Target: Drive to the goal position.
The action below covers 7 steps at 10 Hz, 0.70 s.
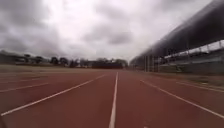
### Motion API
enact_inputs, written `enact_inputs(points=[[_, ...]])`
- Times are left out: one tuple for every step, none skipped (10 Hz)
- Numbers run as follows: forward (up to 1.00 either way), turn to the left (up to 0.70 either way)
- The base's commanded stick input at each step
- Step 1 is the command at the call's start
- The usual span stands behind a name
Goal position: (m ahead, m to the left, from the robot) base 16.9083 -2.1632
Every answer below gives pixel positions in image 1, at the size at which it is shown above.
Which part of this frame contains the distant row of trees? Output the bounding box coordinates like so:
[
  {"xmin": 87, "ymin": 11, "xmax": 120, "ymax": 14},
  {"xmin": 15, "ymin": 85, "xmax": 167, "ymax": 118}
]
[{"xmin": 0, "ymin": 49, "xmax": 129, "ymax": 70}]

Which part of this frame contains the red running track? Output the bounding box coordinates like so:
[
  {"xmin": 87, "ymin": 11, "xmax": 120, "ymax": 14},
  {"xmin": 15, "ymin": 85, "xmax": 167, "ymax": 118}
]
[{"xmin": 0, "ymin": 69, "xmax": 224, "ymax": 128}]

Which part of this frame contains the grass field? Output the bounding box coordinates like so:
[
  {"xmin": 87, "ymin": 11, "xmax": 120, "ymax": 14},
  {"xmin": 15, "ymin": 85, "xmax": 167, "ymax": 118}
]
[{"xmin": 0, "ymin": 64, "xmax": 101, "ymax": 73}]

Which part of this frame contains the large roofed grandstand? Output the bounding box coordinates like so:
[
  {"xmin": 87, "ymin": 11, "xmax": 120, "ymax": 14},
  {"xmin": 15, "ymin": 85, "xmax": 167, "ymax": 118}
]
[{"xmin": 129, "ymin": 0, "xmax": 224, "ymax": 76}]

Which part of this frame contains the grey verge strip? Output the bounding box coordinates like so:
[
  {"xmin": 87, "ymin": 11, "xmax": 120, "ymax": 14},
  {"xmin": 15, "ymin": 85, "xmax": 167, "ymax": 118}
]
[{"xmin": 139, "ymin": 70, "xmax": 224, "ymax": 88}]

